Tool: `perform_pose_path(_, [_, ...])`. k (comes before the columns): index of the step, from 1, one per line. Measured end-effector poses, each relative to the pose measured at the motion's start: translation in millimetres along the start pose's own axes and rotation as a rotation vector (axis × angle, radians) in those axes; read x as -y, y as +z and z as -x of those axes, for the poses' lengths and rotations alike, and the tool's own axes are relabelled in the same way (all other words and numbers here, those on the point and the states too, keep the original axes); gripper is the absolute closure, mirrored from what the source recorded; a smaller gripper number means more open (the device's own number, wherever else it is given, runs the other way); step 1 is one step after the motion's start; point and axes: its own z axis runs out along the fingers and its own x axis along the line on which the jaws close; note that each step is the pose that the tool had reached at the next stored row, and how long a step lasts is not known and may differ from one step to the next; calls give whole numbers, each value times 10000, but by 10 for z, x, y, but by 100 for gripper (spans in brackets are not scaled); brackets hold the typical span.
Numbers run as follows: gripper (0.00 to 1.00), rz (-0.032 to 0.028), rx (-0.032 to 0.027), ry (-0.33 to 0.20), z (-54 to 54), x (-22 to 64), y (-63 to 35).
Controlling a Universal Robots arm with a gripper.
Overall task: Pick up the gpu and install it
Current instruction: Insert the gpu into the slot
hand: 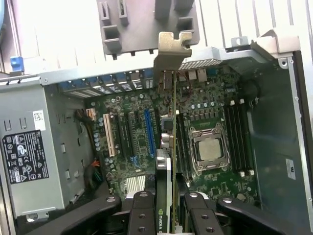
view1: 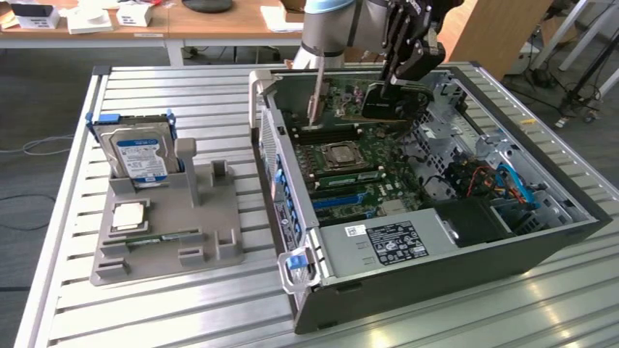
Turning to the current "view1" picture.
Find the black round pad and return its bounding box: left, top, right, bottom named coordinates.
left=181, top=0, right=237, bottom=15

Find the black regulatory label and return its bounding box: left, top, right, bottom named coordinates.
left=272, top=202, right=297, bottom=252

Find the white table frame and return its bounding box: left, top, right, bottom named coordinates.
left=529, top=0, right=619, bottom=95

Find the green graphics card black cooler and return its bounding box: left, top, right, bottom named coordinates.
left=307, top=46, right=435, bottom=128

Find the orange red wire bundle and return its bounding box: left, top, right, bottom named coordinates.
left=471, top=165, right=525, bottom=204

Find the blue flat wire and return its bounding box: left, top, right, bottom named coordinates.
left=495, top=162, right=541, bottom=212

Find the white floor cable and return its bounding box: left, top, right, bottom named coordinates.
left=0, top=133, right=76, bottom=156

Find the hard disk with blue caddy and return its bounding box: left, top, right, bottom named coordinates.
left=84, top=112, right=188, bottom=189

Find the black open PC case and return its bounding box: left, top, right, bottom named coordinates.
left=248, top=65, right=615, bottom=335

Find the brown cardboard box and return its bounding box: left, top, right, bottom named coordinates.
left=280, top=0, right=311, bottom=23
left=536, top=16, right=580, bottom=47

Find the grey plastic parts rack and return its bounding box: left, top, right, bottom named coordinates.
left=89, top=137, right=248, bottom=287

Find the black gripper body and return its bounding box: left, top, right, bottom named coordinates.
left=417, top=0, right=465, bottom=22

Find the green RAM stick white label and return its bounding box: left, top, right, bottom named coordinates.
left=124, top=233, right=200, bottom=246

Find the white round device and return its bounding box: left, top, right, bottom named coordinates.
left=65, top=0, right=116, bottom=36

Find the metal CPU socket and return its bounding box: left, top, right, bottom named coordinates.
left=321, top=141, right=369, bottom=171

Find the grey power supply unit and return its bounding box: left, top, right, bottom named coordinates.
left=316, top=208, right=459, bottom=278

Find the white box device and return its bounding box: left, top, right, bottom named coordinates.
left=512, top=41, right=537, bottom=75

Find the white labelled carton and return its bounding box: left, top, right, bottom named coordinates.
left=115, top=2, right=156, bottom=28

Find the metal disk bay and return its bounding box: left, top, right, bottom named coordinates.
left=491, top=190, right=579, bottom=236

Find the black tripod stand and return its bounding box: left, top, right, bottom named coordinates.
left=555, top=21, right=619, bottom=128

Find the grey case handle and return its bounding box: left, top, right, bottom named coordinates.
left=276, top=247, right=321, bottom=294
left=248, top=70, right=284, bottom=130

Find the white box black lid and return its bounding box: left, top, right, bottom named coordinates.
left=9, top=2, right=61, bottom=30

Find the silver CPU chip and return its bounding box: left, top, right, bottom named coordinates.
left=109, top=202, right=149, bottom=233

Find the black floor cable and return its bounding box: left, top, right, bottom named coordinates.
left=0, top=194, right=54, bottom=232

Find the green motherboard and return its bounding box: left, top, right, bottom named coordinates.
left=288, top=121, right=439, bottom=228

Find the white paper stack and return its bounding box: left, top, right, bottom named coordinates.
left=259, top=5, right=307, bottom=34

